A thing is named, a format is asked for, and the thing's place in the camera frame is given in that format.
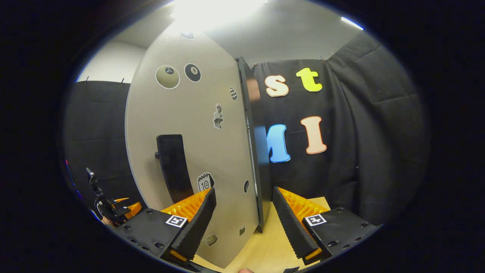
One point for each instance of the grey cabinet door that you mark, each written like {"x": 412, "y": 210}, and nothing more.
{"x": 212, "y": 144}

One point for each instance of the large ceiling light panel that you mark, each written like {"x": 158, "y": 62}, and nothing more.
{"x": 216, "y": 11}

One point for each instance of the small ceiling light panel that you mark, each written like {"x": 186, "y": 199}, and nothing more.
{"x": 352, "y": 23}

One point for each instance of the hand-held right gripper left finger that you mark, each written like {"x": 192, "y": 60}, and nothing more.
{"x": 195, "y": 223}

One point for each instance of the dark grey cabinet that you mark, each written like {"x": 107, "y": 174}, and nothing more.
{"x": 261, "y": 170}

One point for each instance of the black backdrop cloth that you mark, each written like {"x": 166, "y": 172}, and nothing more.
{"x": 371, "y": 132}

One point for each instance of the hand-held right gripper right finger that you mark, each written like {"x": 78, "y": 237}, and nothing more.
{"x": 291, "y": 223}

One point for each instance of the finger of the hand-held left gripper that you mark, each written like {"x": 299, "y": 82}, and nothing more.
{"x": 120, "y": 200}
{"x": 132, "y": 208}

